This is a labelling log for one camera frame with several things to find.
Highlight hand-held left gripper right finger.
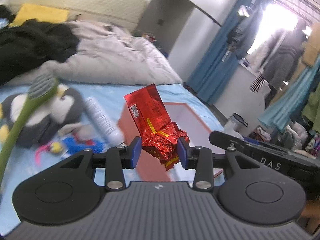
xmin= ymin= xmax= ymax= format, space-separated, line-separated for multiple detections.
xmin=177 ymin=138 xmax=253 ymax=190

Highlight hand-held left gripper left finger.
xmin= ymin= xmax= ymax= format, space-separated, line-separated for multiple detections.
xmin=59 ymin=136 xmax=141 ymax=190

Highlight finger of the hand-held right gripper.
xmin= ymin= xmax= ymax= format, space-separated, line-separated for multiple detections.
xmin=209 ymin=131 xmax=250 ymax=153

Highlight pink cardboard box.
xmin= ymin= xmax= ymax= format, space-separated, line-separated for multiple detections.
xmin=117 ymin=102 xmax=224 ymax=182

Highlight red foil packet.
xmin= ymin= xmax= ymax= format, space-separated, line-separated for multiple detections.
xmin=123 ymin=84 xmax=188 ymax=172

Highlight pile of mixed clothes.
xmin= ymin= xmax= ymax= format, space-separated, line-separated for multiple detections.
xmin=255 ymin=122 xmax=320 ymax=157

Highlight white spray bottle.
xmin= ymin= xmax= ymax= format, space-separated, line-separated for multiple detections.
xmin=84 ymin=97 xmax=125 ymax=145

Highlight colourful small toy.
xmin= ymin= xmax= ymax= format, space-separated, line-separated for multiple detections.
xmin=62 ymin=135 xmax=106 ymax=156

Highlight blue tree-print bed sheet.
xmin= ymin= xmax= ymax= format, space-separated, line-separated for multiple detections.
xmin=0 ymin=81 xmax=225 ymax=228

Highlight hanging green garment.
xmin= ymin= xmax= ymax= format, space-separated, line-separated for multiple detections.
xmin=301 ymin=82 xmax=320 ymax=128

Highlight hanging teal dress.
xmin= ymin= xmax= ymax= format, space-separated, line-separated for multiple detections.
xmin=259 ymin=57 xmax=320 ymax=133

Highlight black-and-white striped cloth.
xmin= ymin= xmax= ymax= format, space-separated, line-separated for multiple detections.
xmin=251 ymin=74 xmax=266 ymax=93

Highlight grey penguin plush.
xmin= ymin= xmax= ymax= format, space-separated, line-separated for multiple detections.
xmin=0 ymin=85 xmax=84 ymax=148

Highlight blue curtain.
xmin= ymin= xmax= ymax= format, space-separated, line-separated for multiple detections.
xmin=189 ymin=0 xmax=260 ymax=104

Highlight pink plastic piece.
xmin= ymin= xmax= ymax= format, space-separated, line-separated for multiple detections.
xmin=34 ymin=142 xmax=55 ymax=165

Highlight light grey duvet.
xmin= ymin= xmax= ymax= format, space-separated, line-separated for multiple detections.
xmin=40 ymin=20 xmax=183 ymax=85

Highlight hanging dark grey coat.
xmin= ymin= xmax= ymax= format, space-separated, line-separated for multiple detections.
xmin=265 ymin=20 xmax=305 ymax=88

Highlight hanging grey-blue garment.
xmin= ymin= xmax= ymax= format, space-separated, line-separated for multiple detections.
xmin=246 ymin=4 xmax=266 ymax=55

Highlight hanging yellow garment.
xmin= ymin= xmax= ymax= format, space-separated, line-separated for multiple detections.
xmin=301 ymin=22 xmax=320 ymax=68

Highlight row of small bottles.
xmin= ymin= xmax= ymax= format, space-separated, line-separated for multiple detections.
xmin=142 ymin=31 xmax=162 ymax=43

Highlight black jacket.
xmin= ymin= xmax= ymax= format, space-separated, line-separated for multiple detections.
xmin=0 ymin=21 xmax=79 ymax=85

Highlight yellow pillow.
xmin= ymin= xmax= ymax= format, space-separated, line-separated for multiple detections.
xmin=9 ymin=4 xmax=70 ymax=28

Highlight black crumpled clothes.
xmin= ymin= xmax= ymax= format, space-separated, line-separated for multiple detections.
xmin=0 ymin=5 xmax=15 ymax=22

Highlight green long-handled massage brush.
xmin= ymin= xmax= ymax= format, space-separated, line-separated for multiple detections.
xmin=0 ymin=74 xmax=60 ymax=188

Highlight dark clothes rail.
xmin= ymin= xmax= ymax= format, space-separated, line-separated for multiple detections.
xmin=181 ymin=0 xmax=223 ymax=27

